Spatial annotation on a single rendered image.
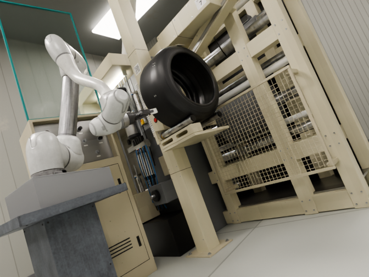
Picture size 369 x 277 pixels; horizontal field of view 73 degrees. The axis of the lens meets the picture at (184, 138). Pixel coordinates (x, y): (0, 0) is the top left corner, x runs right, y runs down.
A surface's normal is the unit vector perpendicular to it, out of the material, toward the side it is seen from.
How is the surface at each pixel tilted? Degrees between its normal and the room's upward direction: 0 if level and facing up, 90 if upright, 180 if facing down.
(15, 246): 90
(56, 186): 90
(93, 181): 90
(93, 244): 90
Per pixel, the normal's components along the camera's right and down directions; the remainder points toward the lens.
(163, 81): -0.09, -0.07
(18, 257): 0.73, -0.36
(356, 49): -0.59, 0.11
